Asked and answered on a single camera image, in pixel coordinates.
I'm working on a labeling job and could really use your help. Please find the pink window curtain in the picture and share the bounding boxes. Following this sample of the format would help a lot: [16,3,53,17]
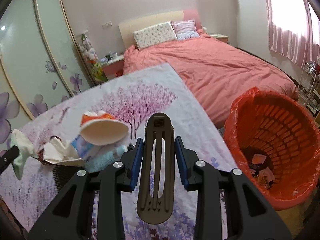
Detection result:
[266,0,319,67]

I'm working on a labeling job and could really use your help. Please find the white wire rack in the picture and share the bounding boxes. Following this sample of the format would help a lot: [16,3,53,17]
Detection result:
[297,61,319,117]

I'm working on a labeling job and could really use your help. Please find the floral sliding wardrobe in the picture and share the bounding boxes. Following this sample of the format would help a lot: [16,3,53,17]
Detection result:
[1,0,92,152]

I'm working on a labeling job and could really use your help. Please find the light blue tube bottle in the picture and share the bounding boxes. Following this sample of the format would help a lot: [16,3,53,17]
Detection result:
[85,145,128,173]

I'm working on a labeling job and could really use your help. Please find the red plastic laundry basket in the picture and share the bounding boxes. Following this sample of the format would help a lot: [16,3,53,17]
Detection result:
[223,87,319,210]

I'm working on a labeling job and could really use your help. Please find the white floral pillow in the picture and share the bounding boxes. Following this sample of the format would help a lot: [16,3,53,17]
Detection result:
[133,21,177,50]

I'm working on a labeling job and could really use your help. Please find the floral purple table cloth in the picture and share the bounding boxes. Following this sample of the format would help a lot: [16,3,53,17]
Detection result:
[1,63,235,230]

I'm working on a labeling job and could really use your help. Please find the blue tissue pack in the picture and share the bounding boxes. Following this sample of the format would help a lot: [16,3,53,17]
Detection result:
[71,135,102,161]

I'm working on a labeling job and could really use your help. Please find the far side nightstand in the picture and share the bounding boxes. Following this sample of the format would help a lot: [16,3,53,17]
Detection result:
[210,34,229,44]

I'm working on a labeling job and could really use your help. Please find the light green cloth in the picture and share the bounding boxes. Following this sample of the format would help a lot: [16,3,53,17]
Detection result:
[10,129,38,180]

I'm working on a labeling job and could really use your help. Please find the beige crumpled cloth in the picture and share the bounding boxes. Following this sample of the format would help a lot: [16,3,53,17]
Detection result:
[42,137,85,167]

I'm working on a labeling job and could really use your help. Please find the beige pink headboard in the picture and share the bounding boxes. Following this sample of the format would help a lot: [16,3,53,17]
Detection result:
[118,9,202,49]

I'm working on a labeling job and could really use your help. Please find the pink white nightstand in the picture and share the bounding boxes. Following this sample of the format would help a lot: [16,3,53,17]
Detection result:
[103,55,124,80]

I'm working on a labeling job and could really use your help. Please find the salmon pink bed duvet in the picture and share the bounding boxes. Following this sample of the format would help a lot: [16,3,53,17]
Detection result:
[124,33,298,128]

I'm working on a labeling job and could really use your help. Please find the hanging plush toy stack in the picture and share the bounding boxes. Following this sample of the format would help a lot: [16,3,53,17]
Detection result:
[79,33,105,84]

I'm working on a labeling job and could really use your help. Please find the pink striped pillow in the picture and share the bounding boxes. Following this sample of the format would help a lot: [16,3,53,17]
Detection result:
[171,19,199,40]

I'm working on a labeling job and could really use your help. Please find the red white paper cup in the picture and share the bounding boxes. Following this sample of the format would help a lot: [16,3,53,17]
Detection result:
[79,111,129,146]

